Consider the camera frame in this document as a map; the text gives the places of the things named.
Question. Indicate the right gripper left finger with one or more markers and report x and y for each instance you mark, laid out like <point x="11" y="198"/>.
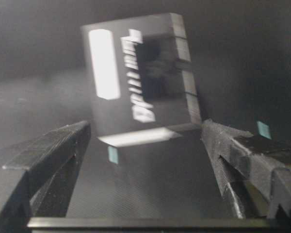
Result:
<point x="37" y="177"/>

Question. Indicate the teal tape marker right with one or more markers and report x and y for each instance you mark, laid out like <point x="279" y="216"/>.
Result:
<point x="264" y="130"/>

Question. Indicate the teal tape marker near box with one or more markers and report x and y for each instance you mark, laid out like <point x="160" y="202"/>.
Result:
<point x="113" y="154"/>

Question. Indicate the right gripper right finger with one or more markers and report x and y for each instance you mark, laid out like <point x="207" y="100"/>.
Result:
<point x="253" y="172"/>

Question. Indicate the black Robotis Dynamixel box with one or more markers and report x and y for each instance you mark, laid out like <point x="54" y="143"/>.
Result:
<point x="141" y="80"/>

